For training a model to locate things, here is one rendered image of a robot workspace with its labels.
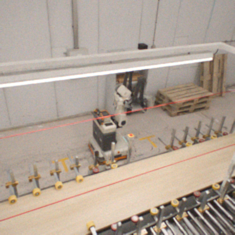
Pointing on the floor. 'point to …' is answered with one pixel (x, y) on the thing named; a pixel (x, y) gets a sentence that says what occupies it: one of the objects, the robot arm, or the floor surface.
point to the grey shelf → (111, 85)
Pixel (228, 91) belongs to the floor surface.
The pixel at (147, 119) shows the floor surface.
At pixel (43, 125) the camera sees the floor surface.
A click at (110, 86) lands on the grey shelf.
